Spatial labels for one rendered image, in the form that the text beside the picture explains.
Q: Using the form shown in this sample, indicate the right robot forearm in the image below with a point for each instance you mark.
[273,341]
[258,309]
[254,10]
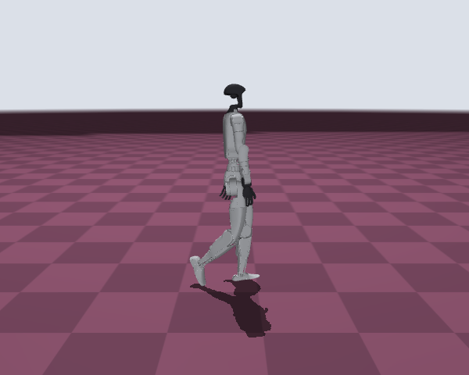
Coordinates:
[243,161]

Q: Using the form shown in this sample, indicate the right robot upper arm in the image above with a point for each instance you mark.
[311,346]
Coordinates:
[237,123]

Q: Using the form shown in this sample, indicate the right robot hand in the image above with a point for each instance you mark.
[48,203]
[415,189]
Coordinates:
[248,193]

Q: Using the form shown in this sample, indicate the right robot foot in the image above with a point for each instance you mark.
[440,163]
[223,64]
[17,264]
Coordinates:
[199,272]

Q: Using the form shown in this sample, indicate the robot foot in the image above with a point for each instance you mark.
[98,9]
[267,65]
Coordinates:
[199,272]
[247,276]

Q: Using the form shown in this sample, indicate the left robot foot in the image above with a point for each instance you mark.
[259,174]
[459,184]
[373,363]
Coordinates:
[247,276]

